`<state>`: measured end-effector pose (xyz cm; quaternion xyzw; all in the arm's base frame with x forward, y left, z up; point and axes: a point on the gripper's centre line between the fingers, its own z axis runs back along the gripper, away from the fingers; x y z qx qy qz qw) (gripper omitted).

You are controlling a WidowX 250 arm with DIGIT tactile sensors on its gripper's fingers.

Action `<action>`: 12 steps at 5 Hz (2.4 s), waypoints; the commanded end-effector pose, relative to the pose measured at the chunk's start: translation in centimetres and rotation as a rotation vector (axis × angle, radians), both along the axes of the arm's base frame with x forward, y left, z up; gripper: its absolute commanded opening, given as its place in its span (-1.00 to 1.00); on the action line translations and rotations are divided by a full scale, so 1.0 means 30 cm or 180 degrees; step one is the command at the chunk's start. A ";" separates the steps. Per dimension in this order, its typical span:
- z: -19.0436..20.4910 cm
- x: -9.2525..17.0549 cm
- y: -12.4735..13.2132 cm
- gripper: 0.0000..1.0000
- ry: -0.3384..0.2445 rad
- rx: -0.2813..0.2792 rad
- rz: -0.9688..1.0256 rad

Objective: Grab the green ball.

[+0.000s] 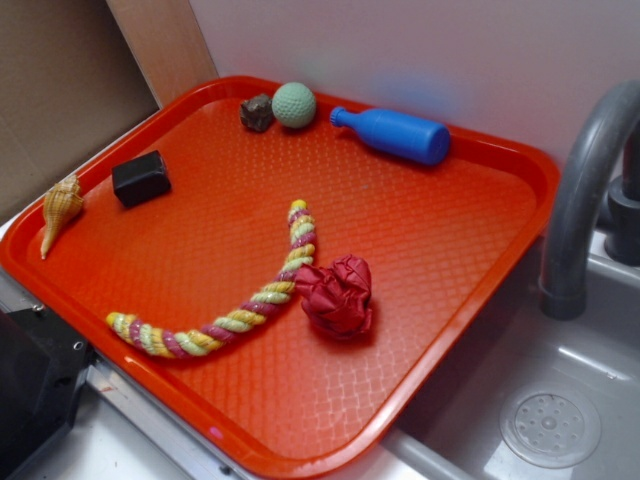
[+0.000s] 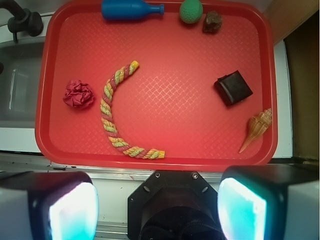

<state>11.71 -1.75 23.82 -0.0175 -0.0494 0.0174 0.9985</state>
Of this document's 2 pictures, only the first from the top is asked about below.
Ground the pale green dimpled ball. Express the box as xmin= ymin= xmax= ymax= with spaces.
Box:
xmin=272 ymin=82 xmax=316 ymax=129

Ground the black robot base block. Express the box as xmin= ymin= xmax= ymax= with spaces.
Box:
xmin=1 ymin=309 xmax=92 ymax=479

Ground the orange plastic tray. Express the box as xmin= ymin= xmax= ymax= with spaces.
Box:
xmin=1 ymin=77 xmax=559 ymax=479

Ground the crumpled red cloth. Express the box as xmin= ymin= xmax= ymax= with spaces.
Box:
xmin=295 ymin=254 xmax=373 ymax=340

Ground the brown rock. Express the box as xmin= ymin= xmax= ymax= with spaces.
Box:
xmin=239 ymin=94 xmax=274 ymax=133

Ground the blue plastic bottle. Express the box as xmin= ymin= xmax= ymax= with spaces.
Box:
xmin=329 ymin=107 xmax=451 ymax=166

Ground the black rectangular block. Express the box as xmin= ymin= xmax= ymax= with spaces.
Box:
xmin=112 ymin=150 xmax=172 ymax=208

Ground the grey curved faucet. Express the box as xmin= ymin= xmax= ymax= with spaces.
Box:
xmin=539 ymin=80 xmax=639 ymax=320

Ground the light wooden board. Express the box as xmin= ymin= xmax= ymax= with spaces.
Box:
xmin=107 ymin=0 xmax=219 ymax=108

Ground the tan striped seashell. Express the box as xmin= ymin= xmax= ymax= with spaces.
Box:
xmin=40 ymin=174 xmax=84 ymax=260

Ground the grey sink basin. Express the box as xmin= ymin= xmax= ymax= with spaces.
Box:
xmin=383 ymin=247 xmax=639 ymax=479

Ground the round sink drain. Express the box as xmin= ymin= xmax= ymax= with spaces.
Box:
xmin=499 ymin=382 xmax=601 ymax=469

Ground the brown cardboard panel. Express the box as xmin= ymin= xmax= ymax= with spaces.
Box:
xmin=1 ymin=1 xmax=157 ymax=221

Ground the yellow pink twisted rope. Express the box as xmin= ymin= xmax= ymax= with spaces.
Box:
xmin=105 ymin=199 xmax=318 ymax=360

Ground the black faucet handle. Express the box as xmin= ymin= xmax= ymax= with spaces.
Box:
xmin=605 ymin=126 xmax=639 ymax=266

